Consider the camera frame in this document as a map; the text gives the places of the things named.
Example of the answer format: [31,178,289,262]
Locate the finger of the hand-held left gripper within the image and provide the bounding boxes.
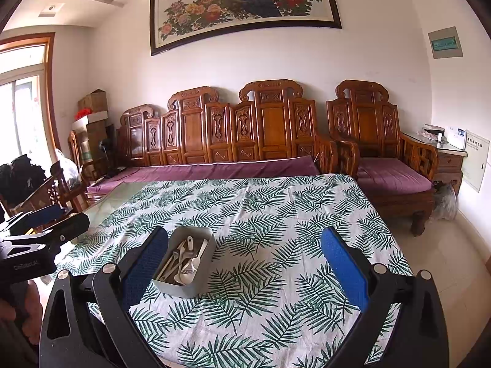
[6,213,91,258]
[7,204,72,235]

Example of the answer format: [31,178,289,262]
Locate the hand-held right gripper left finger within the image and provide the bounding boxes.
[38,226,169,368]

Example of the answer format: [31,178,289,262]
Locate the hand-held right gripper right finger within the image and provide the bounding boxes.
[321,227,450,368]

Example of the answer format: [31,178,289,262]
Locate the beige chopstick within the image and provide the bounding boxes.
[155,243,185,281]
[157,240,188,278]

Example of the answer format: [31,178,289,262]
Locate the white spoon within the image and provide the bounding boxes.
[173,237,194,285]
[180,240,210,283]

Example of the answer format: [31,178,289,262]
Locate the grey rectangular container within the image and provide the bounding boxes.
[151,226,216,299]

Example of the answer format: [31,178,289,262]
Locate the person's left hand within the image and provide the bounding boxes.
[0,279,42,347]

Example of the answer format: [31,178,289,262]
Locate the dark wooden chair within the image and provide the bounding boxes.
[0,161,77,219]

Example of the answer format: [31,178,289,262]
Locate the black cloth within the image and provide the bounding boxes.
[0,154,47,204]

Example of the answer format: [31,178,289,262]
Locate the clear plastic bag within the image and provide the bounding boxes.
[56,149,81,185]

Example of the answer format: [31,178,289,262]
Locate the tall wooden chair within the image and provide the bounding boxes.
[68,130,91,185]

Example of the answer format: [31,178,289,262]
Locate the leaf-print tablecloth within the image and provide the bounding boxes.
[56,173,415,368]

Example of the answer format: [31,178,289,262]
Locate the large brown cardboard box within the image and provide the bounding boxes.
[84,122,110,162]

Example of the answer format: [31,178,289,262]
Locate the purple armchair cushion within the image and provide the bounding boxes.
[357,157,432,194]

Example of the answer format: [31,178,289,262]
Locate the white cardboard box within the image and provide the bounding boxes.
[72,110,109,128]

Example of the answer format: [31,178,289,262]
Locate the long purple sofa cushion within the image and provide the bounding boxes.
[87,156,321,196]

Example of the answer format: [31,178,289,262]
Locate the grey plastic bag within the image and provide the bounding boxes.
[430,182,459,221]

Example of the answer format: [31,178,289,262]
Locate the wooden framed glass door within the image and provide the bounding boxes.
[0,33,62,169]

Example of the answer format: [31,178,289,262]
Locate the wooden side table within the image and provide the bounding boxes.
[404,132,469,196]

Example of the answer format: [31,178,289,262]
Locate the carved wooden armchair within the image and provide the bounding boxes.
[326,80,440,236]

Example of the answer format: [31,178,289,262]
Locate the carved wooden sofa bench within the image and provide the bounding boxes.
[86,80,359,200]

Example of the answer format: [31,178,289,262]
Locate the white device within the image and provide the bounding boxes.
[447,126,466,149]

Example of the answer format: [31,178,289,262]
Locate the ceiling light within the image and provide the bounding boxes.
[38,4,66,18]

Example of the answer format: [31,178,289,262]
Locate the framed peacock flower painting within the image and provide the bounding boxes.
[149,0,343,57]

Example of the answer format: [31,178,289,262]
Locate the white wall panel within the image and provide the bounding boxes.
[460,130,491,193]

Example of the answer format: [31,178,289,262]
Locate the wall electrical panel box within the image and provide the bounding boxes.
[427,27,463,60]

